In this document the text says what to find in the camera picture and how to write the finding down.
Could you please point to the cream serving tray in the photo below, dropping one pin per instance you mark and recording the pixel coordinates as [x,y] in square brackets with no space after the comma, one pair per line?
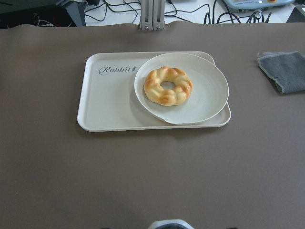
[108,100]

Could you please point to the black device on table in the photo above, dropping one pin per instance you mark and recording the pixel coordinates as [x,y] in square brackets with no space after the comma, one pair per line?
[55,13]

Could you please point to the blue teach pendant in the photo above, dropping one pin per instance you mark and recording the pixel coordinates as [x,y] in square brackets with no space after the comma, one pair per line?
[246,5]

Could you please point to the grey folded cloth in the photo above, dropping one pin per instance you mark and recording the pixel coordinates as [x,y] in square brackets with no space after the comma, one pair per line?
[286,69]

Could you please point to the aluminium frame post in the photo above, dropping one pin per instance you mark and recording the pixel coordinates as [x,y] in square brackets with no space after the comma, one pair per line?
[152,14]

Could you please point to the glazed twisted donut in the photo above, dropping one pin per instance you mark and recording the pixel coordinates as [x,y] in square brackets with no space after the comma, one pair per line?
[168,86]

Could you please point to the white round plate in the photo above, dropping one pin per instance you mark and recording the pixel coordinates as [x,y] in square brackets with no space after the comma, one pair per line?
[208,97]

